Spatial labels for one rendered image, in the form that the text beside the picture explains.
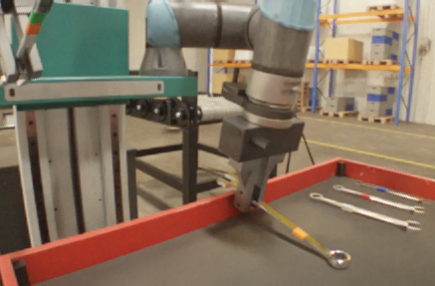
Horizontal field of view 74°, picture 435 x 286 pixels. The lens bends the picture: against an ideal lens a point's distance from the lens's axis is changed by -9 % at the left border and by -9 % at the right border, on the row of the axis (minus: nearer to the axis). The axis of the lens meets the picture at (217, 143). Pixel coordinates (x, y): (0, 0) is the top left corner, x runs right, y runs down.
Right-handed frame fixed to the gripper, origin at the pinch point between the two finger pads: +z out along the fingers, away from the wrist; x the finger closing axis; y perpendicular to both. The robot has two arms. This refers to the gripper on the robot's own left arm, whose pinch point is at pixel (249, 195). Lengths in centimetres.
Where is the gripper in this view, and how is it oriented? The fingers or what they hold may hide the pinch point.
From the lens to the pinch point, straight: 52.1
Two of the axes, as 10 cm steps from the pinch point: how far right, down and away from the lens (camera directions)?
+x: 7.9, -1.1, 6.0
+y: 5.9, 3.8, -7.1
